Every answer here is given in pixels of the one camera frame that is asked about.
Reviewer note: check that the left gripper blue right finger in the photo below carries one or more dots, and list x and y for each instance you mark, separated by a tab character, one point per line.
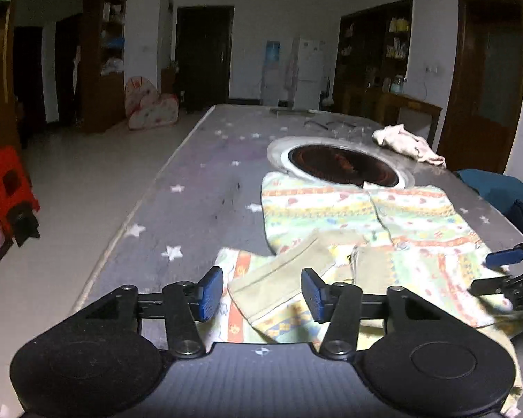
339	305

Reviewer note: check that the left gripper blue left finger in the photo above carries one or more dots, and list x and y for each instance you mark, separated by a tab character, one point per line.
184	305

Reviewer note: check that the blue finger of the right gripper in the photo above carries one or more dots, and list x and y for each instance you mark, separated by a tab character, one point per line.
490	286
505	257

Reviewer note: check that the green patterned children's jacket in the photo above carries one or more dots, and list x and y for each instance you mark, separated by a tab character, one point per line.
370	236

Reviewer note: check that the pink children's folding tent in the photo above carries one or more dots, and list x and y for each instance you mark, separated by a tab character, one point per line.
146	107

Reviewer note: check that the blue sofa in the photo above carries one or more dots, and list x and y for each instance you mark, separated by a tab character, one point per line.
499	190

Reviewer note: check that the round black induction cooktop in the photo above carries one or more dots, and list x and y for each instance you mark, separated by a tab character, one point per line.
339	163

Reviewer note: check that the brown wooden side door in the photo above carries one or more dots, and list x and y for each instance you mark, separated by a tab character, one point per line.
486	96

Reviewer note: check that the cream garment with number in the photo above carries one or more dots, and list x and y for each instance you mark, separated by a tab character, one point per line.
398	139

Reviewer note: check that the wooden side table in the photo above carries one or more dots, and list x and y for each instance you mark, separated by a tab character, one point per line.
389	105

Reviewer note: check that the dark flat bar on table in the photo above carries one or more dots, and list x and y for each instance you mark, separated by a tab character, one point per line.
293	112

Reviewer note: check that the teal glass jar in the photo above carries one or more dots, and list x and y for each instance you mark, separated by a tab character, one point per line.
397	84

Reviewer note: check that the white water dispenser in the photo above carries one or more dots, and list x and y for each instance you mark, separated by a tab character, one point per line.
270	81

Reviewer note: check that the white refrigerator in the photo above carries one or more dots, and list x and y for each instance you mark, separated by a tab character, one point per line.
309	69

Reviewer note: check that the red plastic stool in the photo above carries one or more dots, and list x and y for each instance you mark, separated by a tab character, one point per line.
18	205

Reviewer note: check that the dark wooden display shelf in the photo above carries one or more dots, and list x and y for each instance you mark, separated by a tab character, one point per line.
373	46

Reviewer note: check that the dark wooden entrance door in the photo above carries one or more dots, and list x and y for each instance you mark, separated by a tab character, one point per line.
203	55

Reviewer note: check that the dark wooden left cabinet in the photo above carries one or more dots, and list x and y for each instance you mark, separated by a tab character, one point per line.
103	59

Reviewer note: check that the black wire hanger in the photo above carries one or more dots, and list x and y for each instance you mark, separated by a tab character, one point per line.
332	125

